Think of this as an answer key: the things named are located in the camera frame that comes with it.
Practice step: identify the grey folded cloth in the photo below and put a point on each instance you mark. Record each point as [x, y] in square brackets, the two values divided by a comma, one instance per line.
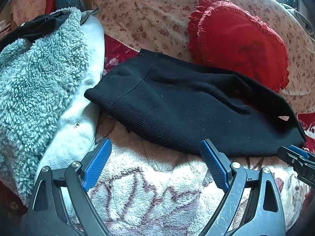
[302, 20]

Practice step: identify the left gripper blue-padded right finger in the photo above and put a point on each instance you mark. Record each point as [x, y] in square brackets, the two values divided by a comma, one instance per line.
[263, 215]

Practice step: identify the teal box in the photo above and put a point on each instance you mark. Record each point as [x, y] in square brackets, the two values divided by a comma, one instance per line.
[60, 4]

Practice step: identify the black knit pants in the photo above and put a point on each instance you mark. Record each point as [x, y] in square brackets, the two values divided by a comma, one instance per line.
[177, 105]

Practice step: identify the person's right hand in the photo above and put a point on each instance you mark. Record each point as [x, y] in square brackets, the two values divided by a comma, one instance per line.
[307, 212]

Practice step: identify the red and white plush blanket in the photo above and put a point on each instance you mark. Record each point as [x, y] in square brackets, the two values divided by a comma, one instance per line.
[148, 189]

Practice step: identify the floral beige pillow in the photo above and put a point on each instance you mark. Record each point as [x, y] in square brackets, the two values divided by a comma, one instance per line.
[161, 26]

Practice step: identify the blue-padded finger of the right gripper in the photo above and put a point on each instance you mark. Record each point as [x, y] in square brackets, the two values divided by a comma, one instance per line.
[289, 157]
[299, 151]

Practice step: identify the grey fleece-lined white jacket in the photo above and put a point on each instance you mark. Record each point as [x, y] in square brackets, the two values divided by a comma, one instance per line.
[45, 118]

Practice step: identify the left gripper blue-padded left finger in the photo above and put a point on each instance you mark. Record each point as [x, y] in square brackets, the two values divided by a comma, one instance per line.
[47, 214]

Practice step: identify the red heart-shaped ruffled pillow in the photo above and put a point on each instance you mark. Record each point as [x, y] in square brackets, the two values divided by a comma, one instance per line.
[223, 35]

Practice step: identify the black garment on jacket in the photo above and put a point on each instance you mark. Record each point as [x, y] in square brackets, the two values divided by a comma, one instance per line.
[36, 28]

